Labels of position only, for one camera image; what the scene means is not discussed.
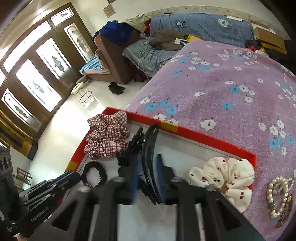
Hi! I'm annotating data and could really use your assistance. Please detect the purple floral blanket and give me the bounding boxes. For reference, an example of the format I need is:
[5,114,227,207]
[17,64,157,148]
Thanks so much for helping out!
[127,41,295,240]

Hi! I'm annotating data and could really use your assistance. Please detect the red tray box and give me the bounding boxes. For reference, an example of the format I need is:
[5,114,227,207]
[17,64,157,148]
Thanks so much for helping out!
[64,106,258,241]

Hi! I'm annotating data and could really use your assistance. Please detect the wooden glass door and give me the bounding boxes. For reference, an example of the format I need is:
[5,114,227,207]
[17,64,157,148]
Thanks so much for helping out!
[1,1,95,140]

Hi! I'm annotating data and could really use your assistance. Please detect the white pearl bracelet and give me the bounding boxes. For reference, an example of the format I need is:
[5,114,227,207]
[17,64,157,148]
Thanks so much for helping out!
[266,176,295,219]

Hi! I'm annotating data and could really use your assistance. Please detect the blue covered sofa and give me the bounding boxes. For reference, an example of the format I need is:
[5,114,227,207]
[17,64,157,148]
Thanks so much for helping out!
[122,13,254,78]

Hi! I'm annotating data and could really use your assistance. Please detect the brown armchair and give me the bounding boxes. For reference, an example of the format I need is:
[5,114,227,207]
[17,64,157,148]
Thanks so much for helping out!
[82,30,144,84]

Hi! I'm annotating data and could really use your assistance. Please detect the black hair claw clip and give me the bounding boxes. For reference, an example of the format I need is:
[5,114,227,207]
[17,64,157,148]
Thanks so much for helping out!
[116,123,163,204]

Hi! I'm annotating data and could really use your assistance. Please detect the black shoes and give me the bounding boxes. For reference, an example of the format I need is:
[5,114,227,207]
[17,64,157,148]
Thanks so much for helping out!
[108,82,125,95]

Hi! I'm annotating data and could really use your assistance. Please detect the yellow bag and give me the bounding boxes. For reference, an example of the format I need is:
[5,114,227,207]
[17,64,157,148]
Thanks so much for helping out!
[174,35,202,46]

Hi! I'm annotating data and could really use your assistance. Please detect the black wavy hair tie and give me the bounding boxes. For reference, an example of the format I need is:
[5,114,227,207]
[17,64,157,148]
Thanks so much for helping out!
[81,161,108,188]

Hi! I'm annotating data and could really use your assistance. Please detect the red plaid scrunchie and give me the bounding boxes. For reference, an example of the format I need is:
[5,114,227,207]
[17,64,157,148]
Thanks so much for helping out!
[84,110,130,161]

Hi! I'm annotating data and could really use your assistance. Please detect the white cherry scrunchie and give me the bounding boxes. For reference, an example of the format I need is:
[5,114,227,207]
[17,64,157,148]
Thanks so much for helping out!
[185,157,255,213]

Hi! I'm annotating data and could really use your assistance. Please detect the leopard print hair tie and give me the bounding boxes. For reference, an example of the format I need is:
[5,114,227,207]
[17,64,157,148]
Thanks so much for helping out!
[276,194,295,228]

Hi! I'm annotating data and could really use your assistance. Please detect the cardboard box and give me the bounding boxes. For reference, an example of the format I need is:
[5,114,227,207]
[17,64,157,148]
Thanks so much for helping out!
[253,28,287,55]

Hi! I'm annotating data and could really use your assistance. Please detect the blue jacket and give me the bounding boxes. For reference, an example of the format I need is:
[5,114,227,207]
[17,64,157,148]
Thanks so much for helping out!
[93,21,136,45]

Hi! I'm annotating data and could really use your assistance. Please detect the wire stand stool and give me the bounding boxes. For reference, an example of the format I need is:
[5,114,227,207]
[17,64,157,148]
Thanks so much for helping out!
[71,82,92,103]

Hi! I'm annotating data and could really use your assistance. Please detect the olive green jacket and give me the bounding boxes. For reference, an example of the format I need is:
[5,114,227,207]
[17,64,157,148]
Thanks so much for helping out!
[149,30,185,51]

